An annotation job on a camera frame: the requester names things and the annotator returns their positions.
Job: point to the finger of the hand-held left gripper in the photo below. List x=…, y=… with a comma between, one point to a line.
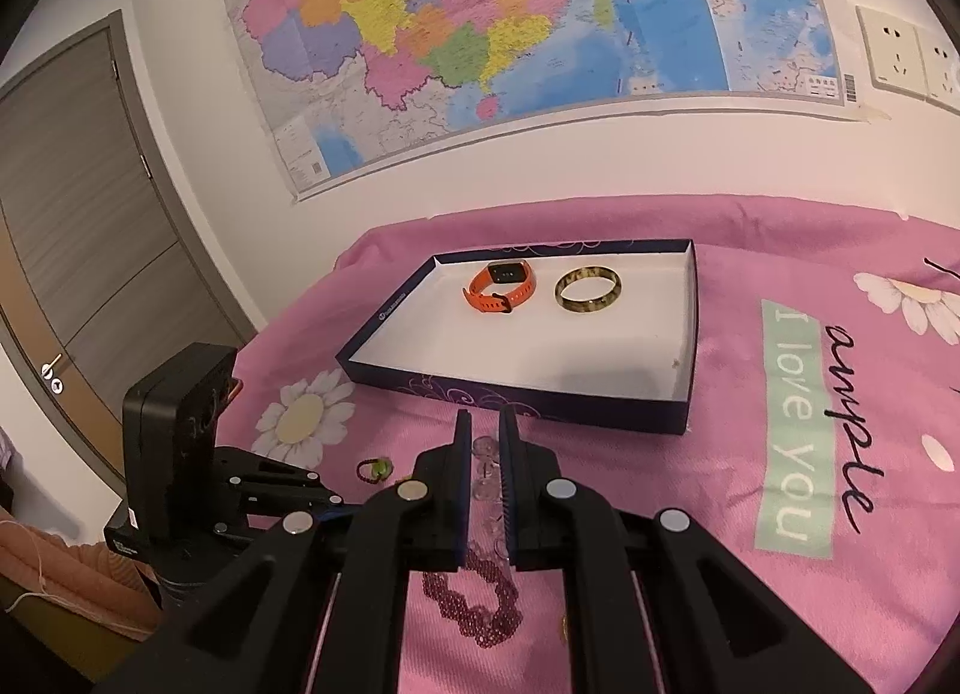
x=255, y=521
x=277, y=475

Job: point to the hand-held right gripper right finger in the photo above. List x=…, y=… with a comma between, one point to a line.
x=511, y=491

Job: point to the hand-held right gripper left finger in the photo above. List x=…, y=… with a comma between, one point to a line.
x=459, y=491

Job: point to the dark purple cardboard box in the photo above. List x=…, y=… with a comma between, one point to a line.
x=570, y=349

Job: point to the person's left forearm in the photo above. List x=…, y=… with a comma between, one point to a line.
x=82, y=574

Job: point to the tortoiseshell bangle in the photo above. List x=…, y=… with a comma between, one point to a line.
x=564, y=300

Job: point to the orange smartwatch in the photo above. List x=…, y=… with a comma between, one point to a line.
x=504, y=278

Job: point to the grey-brown door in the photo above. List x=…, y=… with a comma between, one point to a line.
x=90, y=214

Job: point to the pink flower-print blanket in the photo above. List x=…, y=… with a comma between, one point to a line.
x=750, y=379

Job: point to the colourful wall map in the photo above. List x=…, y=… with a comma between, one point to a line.
x=525, y=27

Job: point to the white wall socket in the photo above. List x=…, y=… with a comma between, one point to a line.
x=894, y=51
x=943, y=72

